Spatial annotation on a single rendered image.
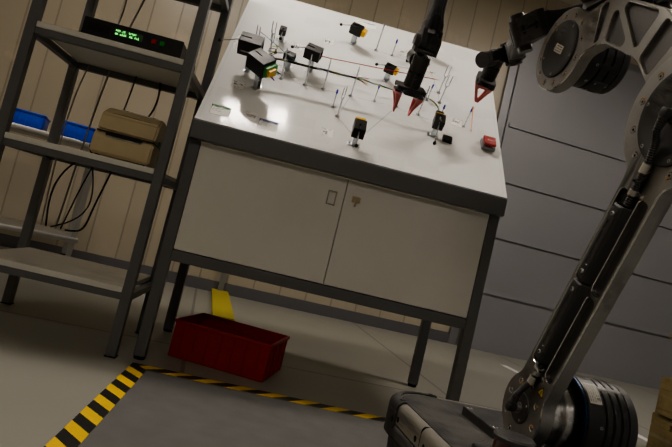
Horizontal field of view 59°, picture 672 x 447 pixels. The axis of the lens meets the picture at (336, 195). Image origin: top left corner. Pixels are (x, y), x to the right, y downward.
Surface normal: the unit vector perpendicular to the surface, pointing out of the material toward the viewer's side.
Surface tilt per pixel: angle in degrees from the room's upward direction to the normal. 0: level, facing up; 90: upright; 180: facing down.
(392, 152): 49
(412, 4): 90
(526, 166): 90
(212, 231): 90
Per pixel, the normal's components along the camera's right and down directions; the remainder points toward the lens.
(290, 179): 0.10, -0.05
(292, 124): 0.23, -0.68
